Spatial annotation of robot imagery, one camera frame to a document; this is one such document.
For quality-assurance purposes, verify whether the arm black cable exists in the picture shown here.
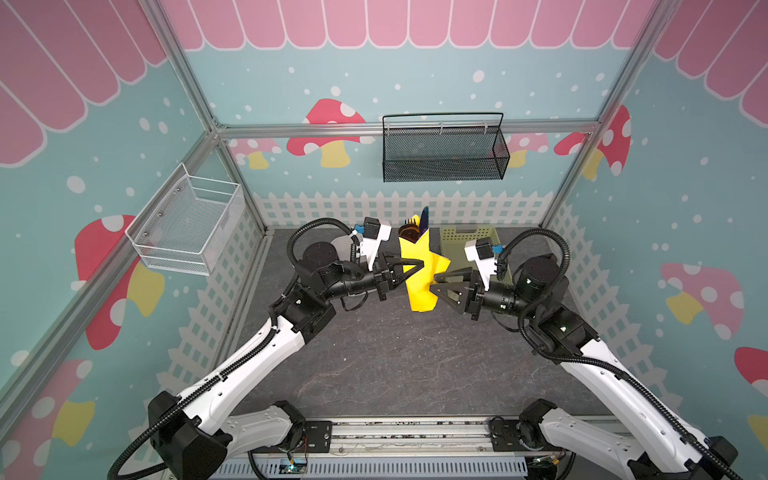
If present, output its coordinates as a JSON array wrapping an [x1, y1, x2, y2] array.
[[497, 227, 745, 480], [106, 218, 361, 480]]

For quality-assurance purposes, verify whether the green perforated plastic basket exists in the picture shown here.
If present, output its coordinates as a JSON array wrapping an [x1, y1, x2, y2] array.
[[439, 224, 504, 271]]

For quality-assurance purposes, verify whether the black mesh wall basket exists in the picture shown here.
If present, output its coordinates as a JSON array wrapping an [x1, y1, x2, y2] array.
[[381, 112, 511, 183]]

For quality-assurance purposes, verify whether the purple metal spoon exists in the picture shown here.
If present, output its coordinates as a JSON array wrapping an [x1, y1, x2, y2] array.
[[398, 220, 421, 244]]

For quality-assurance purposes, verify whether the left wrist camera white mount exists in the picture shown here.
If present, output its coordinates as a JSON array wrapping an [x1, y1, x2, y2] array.
[[355, 217, 392, 271]]

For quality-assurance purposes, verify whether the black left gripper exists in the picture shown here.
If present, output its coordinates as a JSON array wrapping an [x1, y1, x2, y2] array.
[[321, 251, 424, 302]]

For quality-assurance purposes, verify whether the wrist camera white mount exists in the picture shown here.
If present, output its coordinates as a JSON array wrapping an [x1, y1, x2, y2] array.
[[464, 237, 504, 291], [355, 217, 392, 271]]

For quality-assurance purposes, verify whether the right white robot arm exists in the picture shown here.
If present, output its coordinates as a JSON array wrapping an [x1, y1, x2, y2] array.
[[430, 254, 738, 479]]

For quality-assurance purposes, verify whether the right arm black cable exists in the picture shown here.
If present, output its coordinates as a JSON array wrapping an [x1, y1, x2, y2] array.
[[497, 227, 745, 480]]

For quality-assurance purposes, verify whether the white wire wall basket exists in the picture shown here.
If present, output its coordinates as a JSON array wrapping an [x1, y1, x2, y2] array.
[[125, 164, 245, 276]]

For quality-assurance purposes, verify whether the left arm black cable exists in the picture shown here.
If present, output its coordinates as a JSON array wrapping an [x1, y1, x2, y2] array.
[[106, 218, 361, 480]]

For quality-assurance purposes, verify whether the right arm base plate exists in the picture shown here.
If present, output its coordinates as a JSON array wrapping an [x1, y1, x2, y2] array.
[[487, 416, 565, 453]]

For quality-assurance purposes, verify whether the yellow paper napkin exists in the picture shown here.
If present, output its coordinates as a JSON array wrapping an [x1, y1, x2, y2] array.
[[399, 231, 451, 312]]

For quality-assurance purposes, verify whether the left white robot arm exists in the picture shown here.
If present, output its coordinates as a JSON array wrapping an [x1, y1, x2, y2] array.
[[148, 242, 424, 479]]

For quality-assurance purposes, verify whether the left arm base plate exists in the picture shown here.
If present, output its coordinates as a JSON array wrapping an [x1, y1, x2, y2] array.
[[278, 420, 333, 454]]

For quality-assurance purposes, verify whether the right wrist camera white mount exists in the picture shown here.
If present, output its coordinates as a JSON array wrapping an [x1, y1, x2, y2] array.
[[464, 237, 504, 291]]

